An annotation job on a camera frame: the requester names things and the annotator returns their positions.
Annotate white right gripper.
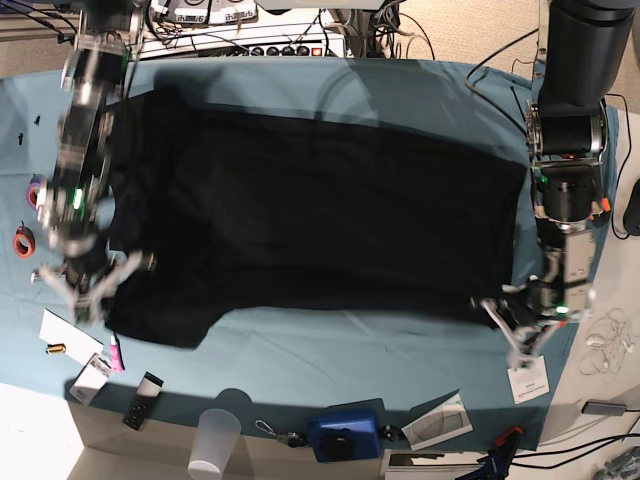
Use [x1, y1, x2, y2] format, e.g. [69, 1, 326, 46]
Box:
[30, 250, 157, 324]

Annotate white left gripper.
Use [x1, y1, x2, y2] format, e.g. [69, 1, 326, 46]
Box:
[471, 294, 595, 369]

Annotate black printed t-shirt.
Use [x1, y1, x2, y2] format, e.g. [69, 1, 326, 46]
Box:
[106, 88, 526, 348]

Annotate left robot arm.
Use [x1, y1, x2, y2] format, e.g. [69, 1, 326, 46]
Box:
[479, 1, 639, 369]

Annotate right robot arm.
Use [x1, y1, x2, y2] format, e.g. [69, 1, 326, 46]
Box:
[32, 1, 156, 324]

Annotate white printed card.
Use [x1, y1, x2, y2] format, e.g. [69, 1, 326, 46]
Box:
[507, 356, 550, 405]

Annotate white paper sheet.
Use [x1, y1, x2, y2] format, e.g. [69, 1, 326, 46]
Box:
[39, 310, 104, 365]

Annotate small brass battery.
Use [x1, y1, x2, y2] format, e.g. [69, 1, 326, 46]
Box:
[46, 343, 66, 355]

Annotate pink glue tube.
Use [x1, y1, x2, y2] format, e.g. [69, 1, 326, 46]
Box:
[109, 333, 125, 373]

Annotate white packaged card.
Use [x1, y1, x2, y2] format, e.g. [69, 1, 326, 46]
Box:
[69, 354, 112, 405]

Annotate teal table cloth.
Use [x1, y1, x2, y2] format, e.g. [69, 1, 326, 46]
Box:
[0, 57, 621, 451]

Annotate orange tape roll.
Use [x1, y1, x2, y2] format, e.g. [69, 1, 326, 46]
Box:
[12, 226, 36, 259]

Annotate black white remote control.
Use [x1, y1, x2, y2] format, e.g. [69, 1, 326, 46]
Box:
[122, 372, 164, 431]

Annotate purple tape roll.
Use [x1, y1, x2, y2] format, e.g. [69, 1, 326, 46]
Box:
[25, 175, 46, 211]

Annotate orange black utility knife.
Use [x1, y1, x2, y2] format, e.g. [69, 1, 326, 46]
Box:
[591, 197, 611, 222]

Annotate clear plastic cup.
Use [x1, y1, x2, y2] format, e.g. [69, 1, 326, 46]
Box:
[187, 409, 241, 480]

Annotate blue box device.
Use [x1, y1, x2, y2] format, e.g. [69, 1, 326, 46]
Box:
[307, 409, 382, 463]

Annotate metal carabiner clip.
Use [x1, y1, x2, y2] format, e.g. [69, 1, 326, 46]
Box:
[255, 419, 309, 448]

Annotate black zip tie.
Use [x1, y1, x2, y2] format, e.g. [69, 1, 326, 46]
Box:
[509, 85, 527, 137]

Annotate white power strip red light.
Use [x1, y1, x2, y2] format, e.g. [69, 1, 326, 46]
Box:
[141, 23, 349, 60]

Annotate white tangled cable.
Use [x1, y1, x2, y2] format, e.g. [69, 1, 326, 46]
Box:
[578, 307, 636, 384]

